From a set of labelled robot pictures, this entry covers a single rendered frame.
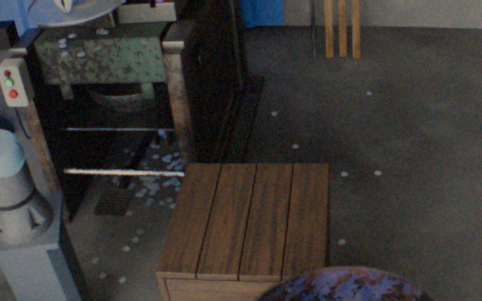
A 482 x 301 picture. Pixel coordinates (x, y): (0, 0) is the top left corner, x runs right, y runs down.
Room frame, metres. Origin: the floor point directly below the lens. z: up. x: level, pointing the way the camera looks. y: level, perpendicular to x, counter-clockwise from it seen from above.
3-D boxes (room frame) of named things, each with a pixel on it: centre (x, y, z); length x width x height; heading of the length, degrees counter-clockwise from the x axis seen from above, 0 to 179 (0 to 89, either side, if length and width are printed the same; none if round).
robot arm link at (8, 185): (1.11, 0.54, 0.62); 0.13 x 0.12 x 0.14; 55
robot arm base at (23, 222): (1.11, 0.53, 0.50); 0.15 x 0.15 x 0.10
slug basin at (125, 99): (1.86, 0.32, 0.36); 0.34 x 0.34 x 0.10
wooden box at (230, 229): (1.16, 0.00, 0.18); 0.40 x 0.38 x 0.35; 169
